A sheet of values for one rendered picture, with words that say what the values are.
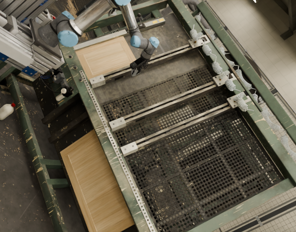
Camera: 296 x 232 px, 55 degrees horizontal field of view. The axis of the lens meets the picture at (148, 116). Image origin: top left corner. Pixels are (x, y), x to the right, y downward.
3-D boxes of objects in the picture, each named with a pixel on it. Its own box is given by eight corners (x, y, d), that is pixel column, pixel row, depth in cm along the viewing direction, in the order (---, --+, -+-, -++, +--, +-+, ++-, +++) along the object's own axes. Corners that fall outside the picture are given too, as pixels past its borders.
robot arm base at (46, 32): (40, 39, 179) (51, 29, 177) (36, 24, 187) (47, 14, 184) (57, 51, 192) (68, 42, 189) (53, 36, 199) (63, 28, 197)
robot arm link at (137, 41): (127, 39, 201) (140, 43, 207) (131, 48, 194) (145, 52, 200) (131, 30, 196) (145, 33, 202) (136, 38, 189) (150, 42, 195)
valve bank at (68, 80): (30, 58, 254) (50, 42, 248) (42, 63, 267) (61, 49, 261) (47, 103, 236) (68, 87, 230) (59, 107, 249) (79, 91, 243)
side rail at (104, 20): (66, 33, 283) (63, 26, 273) (163, 4, 309) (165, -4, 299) (68, 38, 281) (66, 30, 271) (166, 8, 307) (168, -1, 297)
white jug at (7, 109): (-7, 110, 261) (8, 98, 256) (2, 112, 270) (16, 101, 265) (-5, 119, 258) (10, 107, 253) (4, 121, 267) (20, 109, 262)
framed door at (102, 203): (61, 152, 271) (59, 152, 269) (105, 122, 257) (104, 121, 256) (95, 245, 238) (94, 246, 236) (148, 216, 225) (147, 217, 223)
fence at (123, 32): (73, 48, 268) (73, 45, 265) (162, 20, 291) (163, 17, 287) (75, 52, 267) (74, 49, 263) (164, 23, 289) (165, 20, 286)
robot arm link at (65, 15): (63, 30, 195) (78, 18, 192) (65, 41, 186) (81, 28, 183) (50, 18, 186) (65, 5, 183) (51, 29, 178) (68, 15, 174)
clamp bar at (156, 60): (89, 81, 254) (85, 66, 232) (202, 41, 282) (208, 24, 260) (93, 90, 250) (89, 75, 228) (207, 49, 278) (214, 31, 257)
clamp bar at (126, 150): (119, 148, 229) (118, 137, 207) (240, 96, 257) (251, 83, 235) (124, 159, 225) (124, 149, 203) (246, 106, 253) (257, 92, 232)
